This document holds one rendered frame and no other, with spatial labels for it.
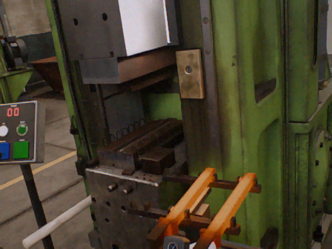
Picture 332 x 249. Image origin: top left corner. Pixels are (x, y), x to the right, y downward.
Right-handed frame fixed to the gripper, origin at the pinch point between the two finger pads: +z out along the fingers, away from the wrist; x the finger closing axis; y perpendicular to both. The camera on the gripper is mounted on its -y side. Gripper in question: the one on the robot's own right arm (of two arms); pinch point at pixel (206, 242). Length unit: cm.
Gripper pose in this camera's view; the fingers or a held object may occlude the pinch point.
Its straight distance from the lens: 80.9
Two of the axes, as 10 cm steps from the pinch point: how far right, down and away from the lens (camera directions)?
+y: 1.5, 9.3, 3.3
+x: 8.3, 0.7, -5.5
